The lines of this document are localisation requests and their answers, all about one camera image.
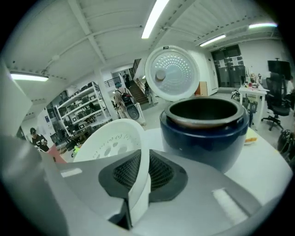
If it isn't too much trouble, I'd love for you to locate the brown wooden board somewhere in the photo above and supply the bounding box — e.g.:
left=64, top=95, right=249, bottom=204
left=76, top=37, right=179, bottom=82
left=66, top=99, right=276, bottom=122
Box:
left=195, top=81, right=208, bottom=96

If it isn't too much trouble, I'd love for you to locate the dark pot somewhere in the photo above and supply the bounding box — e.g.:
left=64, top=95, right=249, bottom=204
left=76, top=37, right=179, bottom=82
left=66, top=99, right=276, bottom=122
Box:
left=164, top=96, right=245, bottom=129

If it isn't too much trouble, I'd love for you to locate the white table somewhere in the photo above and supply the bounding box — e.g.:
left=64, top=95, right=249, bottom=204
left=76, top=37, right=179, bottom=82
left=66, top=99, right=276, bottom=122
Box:
left=238, top=82, right=270, bottom=125

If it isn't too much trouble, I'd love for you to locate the dark blue rice cooker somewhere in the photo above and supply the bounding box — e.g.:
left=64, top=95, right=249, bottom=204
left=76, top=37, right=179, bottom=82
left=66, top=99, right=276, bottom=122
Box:
left=144, top=45, right=250, bottom=174

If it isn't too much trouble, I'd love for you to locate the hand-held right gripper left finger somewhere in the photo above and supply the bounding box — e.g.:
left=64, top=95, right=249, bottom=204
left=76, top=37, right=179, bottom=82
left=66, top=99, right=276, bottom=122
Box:
left=42, top=149, right=145, bottom=230

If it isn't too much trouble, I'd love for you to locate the black monitor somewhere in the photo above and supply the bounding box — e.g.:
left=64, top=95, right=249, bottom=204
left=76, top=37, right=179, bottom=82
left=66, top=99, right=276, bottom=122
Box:
left=267, top=59, right=292, bottom=76

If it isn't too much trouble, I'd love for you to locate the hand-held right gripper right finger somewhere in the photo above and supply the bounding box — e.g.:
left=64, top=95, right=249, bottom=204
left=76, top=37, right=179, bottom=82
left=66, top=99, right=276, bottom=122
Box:
left=132, top=148, right=263, bottom=234

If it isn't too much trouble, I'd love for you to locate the black bag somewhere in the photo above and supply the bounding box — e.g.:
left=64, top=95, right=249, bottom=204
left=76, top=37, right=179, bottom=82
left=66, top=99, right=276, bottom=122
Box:
left=277, top=129, right=295, bottom=160

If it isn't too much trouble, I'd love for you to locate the long ceiling light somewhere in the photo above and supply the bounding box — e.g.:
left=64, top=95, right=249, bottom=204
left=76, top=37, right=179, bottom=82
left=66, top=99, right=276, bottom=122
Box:
left=248, top=22, right=278, bottom=30
left=9, top=73, right=50, bottom=82
left=141, top=0, right=170, bottom=40
left=199, top=34, right=227, bottom=47

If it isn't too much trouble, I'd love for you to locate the white metal shelving rack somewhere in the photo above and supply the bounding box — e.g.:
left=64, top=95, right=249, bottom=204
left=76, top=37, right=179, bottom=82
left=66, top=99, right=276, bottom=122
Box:
left=55, top=82, right=114, bottom=137

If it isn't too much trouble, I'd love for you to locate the yellow cloth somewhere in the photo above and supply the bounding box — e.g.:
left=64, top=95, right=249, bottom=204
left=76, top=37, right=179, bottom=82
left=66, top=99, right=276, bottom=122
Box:
left=244, top=135, right=259, bottom=146

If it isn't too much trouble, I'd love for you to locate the white steamer tray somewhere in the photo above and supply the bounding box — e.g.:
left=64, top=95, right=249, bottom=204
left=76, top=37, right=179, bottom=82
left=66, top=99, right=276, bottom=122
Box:
left=72, top=118, right=152, bottom=225

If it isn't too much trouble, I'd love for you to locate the staircase with railing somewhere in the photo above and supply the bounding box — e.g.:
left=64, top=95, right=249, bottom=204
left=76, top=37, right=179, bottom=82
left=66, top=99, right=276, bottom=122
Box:
left=130, top=77, right=150, bottom=105

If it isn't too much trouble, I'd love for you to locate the dark double door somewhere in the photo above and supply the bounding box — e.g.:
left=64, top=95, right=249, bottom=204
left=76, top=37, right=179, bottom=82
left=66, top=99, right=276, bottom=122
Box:
left=210, top=45, right=246, bottom=89

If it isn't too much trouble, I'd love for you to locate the black office chair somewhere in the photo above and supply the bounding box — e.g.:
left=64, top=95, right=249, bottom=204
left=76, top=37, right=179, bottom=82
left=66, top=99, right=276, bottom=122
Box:
left=261, top=72, right=291, bottom=132

